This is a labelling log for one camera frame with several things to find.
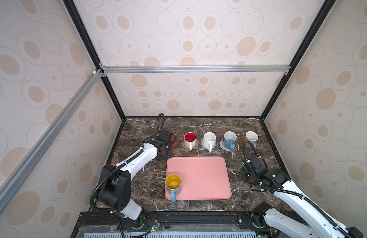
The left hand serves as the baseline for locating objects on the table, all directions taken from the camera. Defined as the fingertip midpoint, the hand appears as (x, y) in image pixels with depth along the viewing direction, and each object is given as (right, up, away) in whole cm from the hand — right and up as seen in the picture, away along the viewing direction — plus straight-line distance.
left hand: (171, 152), depth 88 cm
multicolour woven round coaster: (+34, +3, +15) cm, 37 cm away
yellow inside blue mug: (+2, -16, -6) cm, 18 cm away
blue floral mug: (+36, +7, +6) cm, 37 cm away
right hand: (+38, -10, -9) cm, 41 cm away
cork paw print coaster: (+10, +1, +9) cm, 14 cm away
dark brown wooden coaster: (+1, +5, +15) cm, 16 cm away
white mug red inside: (+11, +7, +14) cm, 20 cm away
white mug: (+24, +6, +11) cm, 27 cm away
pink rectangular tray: (+19, -16, +3) cm, 25 cm away
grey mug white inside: (+53, +9, +10) cm, 54 cm away
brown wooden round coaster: (+47, +5, +15) cm, 50 cm away
